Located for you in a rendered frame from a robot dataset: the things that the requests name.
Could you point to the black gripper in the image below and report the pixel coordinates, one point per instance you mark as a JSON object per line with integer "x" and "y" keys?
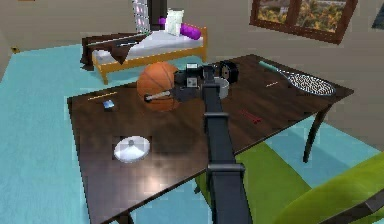
{"x": 185, "y": 95}

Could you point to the orange basketball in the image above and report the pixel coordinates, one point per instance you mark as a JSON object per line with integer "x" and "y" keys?
{"x": 155, "y": 78}

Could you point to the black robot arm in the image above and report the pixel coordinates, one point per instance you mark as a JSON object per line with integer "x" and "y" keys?
{"x": 220, "y": 140}

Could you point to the dark brown wooden table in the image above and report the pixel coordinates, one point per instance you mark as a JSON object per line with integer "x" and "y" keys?
{"x": 166, "y": 140}

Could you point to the small blue box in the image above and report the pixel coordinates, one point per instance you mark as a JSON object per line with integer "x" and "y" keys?
{"x": 108, "y": 105}

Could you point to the wooden bed with grey mattress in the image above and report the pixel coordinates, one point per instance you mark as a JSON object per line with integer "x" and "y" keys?
{"x": 166, "y": 43}

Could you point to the long yellow pencil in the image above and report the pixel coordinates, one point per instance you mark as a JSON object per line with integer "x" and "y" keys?
{"x": 101, "y": 96}

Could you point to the white round disc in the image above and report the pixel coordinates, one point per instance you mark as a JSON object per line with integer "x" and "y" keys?
{"x": 131, "y": 150}

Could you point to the grey mug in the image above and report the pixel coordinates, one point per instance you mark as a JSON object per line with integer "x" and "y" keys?
{"x": 224, "y": 88}

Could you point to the dark brown blanket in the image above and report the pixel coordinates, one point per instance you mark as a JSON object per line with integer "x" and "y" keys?
{"x": 113, "y": 45}

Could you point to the purple bolster pillow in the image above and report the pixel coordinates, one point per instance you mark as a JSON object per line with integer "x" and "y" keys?
{"x": 191, "y": 31}

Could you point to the black alarm clock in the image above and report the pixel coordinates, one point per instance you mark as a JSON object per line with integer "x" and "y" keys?
{"x": 230, "y": 70}

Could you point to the white pillow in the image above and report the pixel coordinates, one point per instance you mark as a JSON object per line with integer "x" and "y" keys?
{"x": 174, "y": 21}

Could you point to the pale glass block window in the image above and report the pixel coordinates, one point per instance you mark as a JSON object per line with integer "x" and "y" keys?
{"x": 140, "y": 15}

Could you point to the black tall cabinet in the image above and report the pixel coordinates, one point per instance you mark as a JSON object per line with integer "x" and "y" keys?
{"x": 157, "y": 11}

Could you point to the red pen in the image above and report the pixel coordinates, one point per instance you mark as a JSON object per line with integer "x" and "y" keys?
{"x": 251, "y": 117}

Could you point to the brown framed window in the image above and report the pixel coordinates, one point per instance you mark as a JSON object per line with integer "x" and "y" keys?
{"x": 301, "y": 16}

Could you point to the dark framed wall picture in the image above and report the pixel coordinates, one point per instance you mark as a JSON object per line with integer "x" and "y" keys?
{"x": 379, "y": 16}

